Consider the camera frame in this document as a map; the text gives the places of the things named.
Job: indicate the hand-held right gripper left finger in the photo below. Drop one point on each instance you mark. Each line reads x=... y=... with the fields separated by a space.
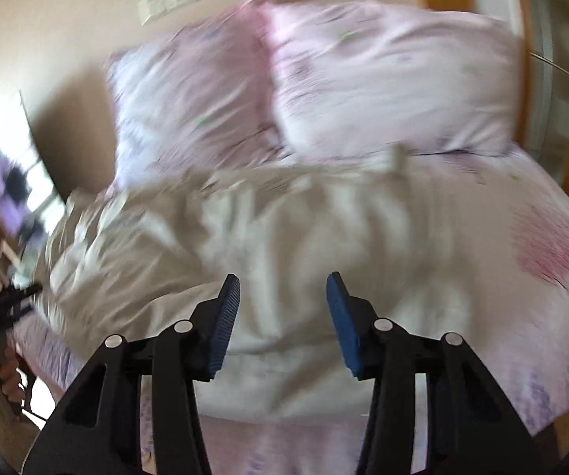
x=222 y=326

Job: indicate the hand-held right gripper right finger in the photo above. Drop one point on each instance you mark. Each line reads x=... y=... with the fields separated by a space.
x=343 y=326

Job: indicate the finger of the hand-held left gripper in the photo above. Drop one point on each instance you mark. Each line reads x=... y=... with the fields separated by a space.
x=24 y=298

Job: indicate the beige puffer jacket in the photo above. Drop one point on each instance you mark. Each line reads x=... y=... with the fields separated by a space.
x=264 y=237

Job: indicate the bed with floral sheet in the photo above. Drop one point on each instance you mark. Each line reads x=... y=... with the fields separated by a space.
x=512 y=307

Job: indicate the pink floral pillow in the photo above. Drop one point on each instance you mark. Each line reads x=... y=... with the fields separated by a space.
x=190 y=99
x=388 y=74

